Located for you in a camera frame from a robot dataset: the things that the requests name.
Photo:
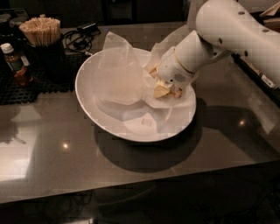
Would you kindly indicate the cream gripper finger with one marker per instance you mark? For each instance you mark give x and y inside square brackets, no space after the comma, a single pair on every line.
[161,89]
[154,72]

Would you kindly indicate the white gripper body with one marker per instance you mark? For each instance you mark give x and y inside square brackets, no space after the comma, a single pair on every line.
[171,71]

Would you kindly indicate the white paper liner sheet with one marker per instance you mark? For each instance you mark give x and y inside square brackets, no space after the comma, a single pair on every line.
[123,75]

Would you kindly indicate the yellow banana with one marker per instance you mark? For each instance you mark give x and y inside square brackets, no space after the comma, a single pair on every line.
[176,92]

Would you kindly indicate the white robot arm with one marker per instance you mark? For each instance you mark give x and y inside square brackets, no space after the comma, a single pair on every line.
[220,26]

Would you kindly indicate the large white bowl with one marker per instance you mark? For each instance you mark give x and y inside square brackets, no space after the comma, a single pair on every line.
[137,122]

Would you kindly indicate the black power adapter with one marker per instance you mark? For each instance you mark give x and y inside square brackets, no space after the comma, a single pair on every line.
[90,27]

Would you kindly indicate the black stick holder cup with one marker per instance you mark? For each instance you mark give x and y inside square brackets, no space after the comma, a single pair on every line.
[53,59]

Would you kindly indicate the bundle of wooden stir sticks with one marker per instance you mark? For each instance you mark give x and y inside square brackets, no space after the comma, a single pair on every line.
[41,31]

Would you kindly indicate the small brown sauce bottle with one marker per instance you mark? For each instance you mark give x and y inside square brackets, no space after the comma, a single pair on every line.
[16,65]

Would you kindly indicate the black rubber grid mat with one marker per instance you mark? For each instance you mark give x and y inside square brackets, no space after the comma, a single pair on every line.
[12,93]

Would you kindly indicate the dark lidded jar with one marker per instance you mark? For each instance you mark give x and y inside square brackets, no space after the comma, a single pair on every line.
[9,28]

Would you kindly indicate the black wire condiment rack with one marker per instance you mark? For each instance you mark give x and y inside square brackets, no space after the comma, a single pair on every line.
[271,20]

